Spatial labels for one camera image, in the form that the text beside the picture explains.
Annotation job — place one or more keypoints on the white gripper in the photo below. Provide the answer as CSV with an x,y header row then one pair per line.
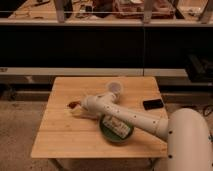
x,y
90,103

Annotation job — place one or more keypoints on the black smartphone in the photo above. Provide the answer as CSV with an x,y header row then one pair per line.
x,y
153,104

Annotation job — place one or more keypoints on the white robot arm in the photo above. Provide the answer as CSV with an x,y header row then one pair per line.
x,y
186,132

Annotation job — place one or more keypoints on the red pepper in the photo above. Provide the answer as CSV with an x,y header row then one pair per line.
x,y
73,104

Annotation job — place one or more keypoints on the green plate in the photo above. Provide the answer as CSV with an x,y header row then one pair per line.
x,y
110,135

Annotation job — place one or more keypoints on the dark case at right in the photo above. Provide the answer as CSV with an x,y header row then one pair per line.
x,y
199,69

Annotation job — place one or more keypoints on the white ceramic cup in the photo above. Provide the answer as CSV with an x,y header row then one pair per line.
x,y
115,87

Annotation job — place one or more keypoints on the wooden table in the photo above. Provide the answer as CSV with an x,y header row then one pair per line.
x,y
63,136

